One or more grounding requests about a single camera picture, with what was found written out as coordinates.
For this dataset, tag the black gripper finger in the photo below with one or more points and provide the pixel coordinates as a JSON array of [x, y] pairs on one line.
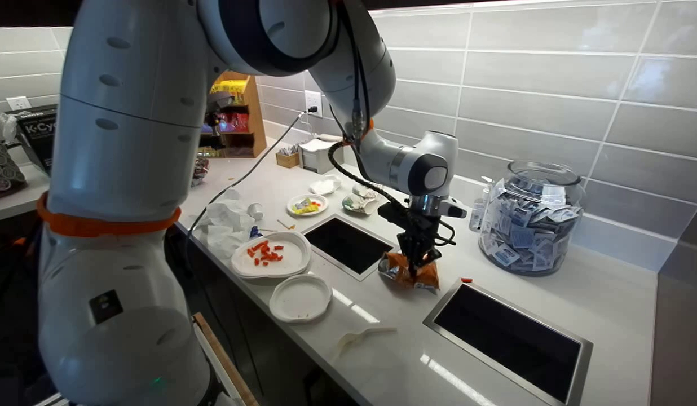
[[407, 266], [430, 264]]

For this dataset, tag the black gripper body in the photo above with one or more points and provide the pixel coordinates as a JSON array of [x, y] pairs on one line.
[[421, 222]]

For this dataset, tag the orange snack packet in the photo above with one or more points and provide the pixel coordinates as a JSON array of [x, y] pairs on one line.
[[396, 271]]

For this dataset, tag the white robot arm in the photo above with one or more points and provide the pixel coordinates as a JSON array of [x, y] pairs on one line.
[[132, 122]]

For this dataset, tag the small clear spray bottle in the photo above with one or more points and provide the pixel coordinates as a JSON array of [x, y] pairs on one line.
[[479, 205]]

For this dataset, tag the clear plastic spoon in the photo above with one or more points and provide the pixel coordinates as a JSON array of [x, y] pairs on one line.
[[354, 337]]

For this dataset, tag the glass jar with blue packets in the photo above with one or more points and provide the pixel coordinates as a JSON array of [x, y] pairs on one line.
[[528, 217]]

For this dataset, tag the plate with yellow food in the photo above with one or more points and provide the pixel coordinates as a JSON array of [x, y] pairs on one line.
[[308, 205]]

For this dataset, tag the white plate near edge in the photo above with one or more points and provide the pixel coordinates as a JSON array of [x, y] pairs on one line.
[[301, 299]]

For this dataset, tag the white box on counter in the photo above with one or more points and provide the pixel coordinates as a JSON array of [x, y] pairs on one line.
[[315, 156]]

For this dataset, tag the plate with red pieces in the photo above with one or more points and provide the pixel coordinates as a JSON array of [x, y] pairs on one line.
[[271, 257]]

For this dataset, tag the crumpled clear plastic wrap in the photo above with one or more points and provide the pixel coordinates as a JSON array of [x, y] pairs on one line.
[[228, 223]]

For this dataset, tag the wooden organizer with packets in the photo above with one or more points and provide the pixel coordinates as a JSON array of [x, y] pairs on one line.
[[234, 119]]

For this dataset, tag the white wall outlet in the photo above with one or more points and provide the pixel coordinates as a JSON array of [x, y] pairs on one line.
[[315, 101]]

